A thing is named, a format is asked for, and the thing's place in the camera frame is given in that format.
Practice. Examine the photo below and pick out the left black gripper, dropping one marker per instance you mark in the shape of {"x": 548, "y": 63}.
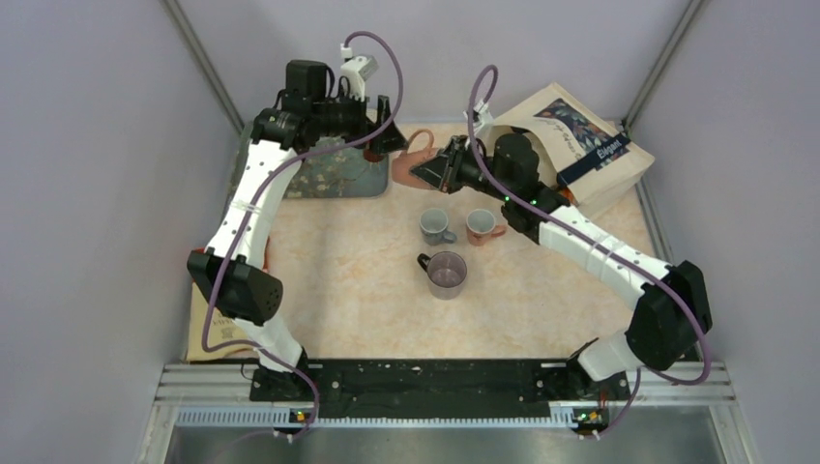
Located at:
{"x": 387, "y": 139}

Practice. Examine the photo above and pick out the green floral tray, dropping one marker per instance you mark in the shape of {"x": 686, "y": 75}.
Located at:
{"x": 342, "y": 174}

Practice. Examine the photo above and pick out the aluminium rail frame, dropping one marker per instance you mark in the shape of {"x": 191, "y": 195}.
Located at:
{"x": 223, "y": 384}

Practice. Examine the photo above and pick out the dark brown mug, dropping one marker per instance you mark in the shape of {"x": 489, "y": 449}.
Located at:
{"x": 371, "y": 156}

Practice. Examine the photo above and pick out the cassava chips bag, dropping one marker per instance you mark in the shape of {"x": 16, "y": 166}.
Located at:
{"x": 220, "y": 330}

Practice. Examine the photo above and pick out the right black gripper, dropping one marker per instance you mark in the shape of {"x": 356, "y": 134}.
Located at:
{"x": 434, "y": 171}

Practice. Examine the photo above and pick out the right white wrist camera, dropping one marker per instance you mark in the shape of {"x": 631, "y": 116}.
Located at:
{"x": 482, "y": 120}

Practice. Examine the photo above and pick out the lilac mug black handle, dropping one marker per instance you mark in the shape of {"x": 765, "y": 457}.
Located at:
{"x": 446, "y": 273}

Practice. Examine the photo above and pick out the orange snack packet in bag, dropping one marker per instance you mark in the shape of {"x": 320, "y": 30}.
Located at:
{"x": 567, "y": 194}

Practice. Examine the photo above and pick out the salmon mug front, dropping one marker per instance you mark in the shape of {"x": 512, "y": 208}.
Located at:
{"x": 482, "y": 226}

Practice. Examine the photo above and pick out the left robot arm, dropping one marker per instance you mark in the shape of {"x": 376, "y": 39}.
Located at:
{"x": 229, "y": 270}

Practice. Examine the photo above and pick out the salmon mug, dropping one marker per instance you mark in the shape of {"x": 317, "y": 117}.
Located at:
{"x": 482, "y": 226}
{"x": 406, "y": 160}

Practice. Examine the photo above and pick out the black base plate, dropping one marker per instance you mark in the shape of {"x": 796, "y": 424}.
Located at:
{"x": 435, "y": 389}

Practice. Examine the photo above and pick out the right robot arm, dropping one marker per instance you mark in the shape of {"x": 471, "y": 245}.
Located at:
{"x": 671, "y": 310}

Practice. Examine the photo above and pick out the light blue mug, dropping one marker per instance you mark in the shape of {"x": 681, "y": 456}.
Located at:
{"x": 434, "y": 225}

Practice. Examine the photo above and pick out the beige tote bag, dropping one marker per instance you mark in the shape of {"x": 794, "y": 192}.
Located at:
{"x": 578, "y": 149}

